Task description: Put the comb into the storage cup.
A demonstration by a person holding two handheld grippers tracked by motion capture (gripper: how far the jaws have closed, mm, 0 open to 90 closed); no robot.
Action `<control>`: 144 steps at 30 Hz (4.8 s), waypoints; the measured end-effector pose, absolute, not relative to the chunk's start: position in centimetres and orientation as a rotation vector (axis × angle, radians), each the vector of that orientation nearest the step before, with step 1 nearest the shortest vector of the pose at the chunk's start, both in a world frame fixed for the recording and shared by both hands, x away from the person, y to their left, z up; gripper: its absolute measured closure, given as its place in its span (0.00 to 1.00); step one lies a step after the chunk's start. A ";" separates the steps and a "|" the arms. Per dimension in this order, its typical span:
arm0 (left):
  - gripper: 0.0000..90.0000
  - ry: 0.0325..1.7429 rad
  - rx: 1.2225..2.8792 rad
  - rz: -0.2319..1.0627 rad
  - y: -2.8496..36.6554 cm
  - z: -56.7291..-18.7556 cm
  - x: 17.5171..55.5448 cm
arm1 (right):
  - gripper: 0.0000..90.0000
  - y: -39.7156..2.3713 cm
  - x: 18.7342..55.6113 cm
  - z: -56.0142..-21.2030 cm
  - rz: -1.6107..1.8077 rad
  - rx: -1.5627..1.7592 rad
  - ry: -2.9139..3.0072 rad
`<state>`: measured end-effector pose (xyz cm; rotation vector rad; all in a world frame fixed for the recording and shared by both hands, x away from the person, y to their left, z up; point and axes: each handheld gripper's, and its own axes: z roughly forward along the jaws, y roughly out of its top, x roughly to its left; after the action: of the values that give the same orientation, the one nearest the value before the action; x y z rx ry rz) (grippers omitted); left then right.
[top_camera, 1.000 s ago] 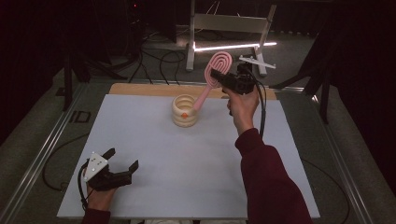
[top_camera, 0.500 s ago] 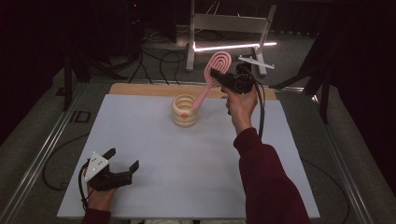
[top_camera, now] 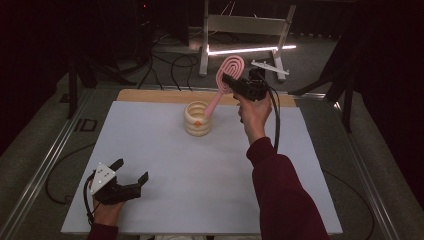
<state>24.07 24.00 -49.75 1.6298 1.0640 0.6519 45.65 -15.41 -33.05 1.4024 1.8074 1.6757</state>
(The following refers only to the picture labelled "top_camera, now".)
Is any thin black floor cable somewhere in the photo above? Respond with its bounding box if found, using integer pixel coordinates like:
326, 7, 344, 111
44, 142, 98, 206
321, 169, 376, 240

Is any white metal stand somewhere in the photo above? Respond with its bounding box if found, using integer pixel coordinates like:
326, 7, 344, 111
198, 0, 298, 83

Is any person's right hand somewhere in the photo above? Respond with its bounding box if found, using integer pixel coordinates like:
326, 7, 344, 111
233, 93, 273, 146

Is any pink hairbrush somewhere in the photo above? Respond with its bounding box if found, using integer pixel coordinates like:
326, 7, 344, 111
203, 54, 246, 118

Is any black metal stand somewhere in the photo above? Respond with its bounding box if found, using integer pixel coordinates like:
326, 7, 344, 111
288, 0, 374, 134
66, 56, 138, 120

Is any person's left hand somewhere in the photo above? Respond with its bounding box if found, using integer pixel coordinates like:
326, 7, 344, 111
91, 194, 126, 228

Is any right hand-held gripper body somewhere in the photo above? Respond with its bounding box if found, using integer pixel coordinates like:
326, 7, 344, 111
233, 59, 290, 103

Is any glowing light strip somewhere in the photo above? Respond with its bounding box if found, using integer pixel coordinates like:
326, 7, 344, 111
206, 44, 298, 57

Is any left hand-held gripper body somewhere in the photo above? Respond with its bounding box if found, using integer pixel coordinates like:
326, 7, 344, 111
87, 162, 143, 206

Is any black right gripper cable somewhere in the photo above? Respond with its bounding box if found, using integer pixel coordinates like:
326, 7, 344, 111
263, 78, 282, 154

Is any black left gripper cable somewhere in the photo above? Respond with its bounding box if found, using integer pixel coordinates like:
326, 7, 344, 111
83, 173, 101, 226

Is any black floor cable loop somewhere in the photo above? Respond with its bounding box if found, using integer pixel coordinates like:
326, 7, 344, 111
138, 51, 201, 93

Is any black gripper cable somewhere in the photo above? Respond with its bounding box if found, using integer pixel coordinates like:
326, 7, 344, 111
263, 78, 282, 154
83, 173, 101, 226

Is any cream ringed holder cup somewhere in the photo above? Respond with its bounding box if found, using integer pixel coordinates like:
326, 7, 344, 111
183, 100, 213, 138

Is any white table mat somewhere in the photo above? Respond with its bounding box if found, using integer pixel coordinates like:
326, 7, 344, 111
60, 100, 344, 235

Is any aluminium floor rail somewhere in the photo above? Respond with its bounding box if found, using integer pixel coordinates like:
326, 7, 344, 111
333, 101, 401, 240
0, 87, 96, 240

